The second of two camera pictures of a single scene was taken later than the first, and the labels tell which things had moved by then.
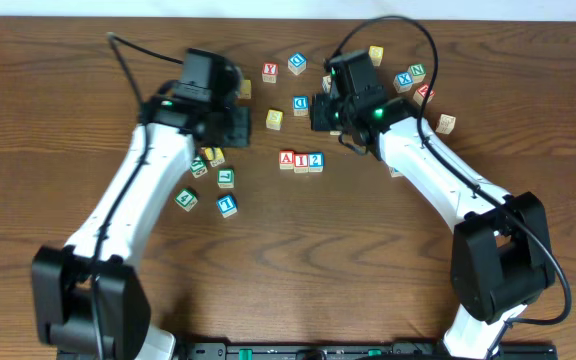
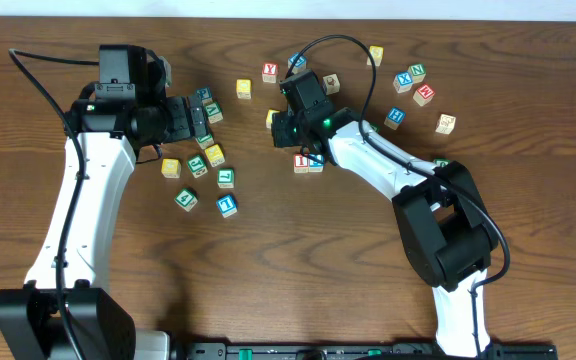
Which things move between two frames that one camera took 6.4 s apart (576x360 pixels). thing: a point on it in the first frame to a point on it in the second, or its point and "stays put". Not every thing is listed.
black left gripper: [240, 137] to [181, 128]
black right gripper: [320, 105] to [281, 138]
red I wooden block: [301, 162] stays put
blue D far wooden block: [297, 63] stays put
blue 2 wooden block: [316, 162] stays put
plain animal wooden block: [446, 124] stays put
